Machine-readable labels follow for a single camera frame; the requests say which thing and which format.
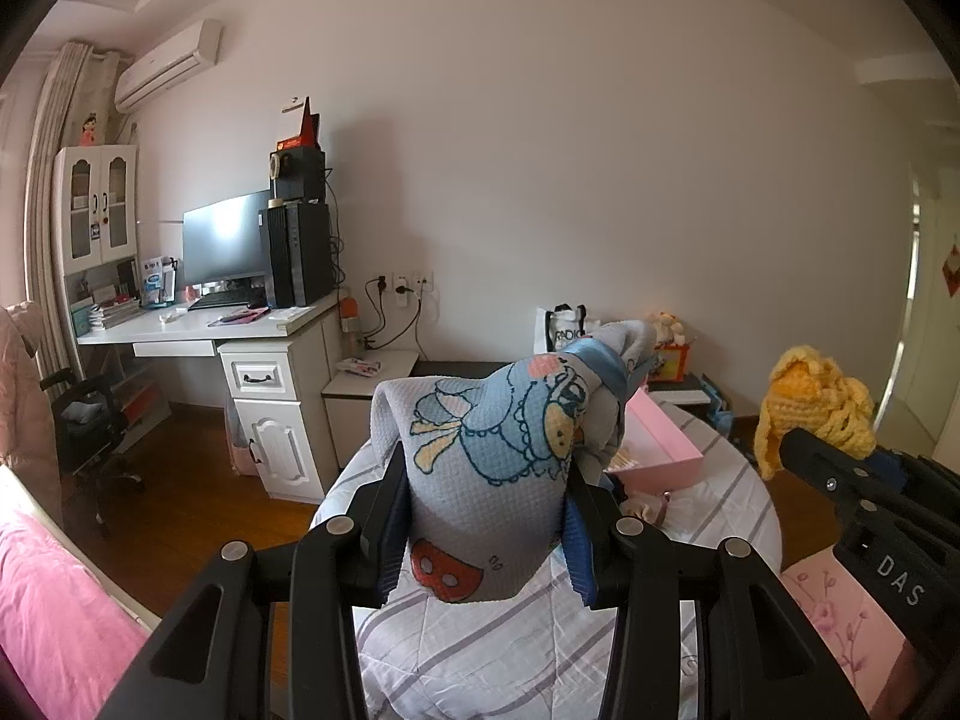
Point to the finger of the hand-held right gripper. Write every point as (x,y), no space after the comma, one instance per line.
(817,457)
(892,469)

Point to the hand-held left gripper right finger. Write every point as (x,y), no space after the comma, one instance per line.
(581,570)

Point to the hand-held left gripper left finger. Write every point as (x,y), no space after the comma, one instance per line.
(390,562)

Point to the yellow crochet toy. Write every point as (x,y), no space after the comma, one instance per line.
(810,405)

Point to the small clear packet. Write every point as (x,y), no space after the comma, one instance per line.
(651,508)

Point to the grey cartoon printed cloth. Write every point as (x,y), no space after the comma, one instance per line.
(487,480)

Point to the pink cardboard box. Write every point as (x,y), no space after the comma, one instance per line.
(667,465)

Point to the pink floral bedsheet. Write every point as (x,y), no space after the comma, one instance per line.
(825,615)

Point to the blue plastic item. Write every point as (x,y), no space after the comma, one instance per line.
(716,412)

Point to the white door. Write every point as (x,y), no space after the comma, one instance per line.
(941,360)

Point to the low white side table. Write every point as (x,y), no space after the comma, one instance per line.
(352,427)

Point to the pink patterned pouch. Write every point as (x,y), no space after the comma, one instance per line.
(360,367)

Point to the beige plush toy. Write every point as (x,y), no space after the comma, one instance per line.
(667,326)

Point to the red door decoration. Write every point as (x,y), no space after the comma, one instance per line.
(952,262)

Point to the white tote bag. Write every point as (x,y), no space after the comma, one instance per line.
(559,334)

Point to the orange capped bottle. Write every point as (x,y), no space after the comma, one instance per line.
(349,311)

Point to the pink pencil case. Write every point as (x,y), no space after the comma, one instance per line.
(240,315)

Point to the white desk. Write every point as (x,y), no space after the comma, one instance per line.
(195,326)

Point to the black keyboard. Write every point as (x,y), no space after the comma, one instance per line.
(225,301)

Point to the black computer tower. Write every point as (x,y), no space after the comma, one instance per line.
(307,255)

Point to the pink blanket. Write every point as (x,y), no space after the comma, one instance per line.
(60,615)

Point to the black office chair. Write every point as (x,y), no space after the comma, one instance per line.
(82,427)

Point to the black computer monitor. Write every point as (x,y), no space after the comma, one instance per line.
(225,240)

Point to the blue and white carton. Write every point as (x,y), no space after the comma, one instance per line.
(154,281)

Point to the stack of books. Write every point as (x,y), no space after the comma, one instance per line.
(112,315)

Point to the black box with dial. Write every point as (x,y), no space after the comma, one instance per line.
(304,176)

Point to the white glass-door cabinet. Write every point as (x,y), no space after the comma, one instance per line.
(90,255)

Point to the red paper bag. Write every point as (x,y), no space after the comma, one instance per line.
(307,131)

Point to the small pink doll figure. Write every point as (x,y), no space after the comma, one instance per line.
(90,129)

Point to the white air conditioner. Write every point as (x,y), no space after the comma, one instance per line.
(169,64)

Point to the white wall outlets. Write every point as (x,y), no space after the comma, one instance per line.
(424,281)

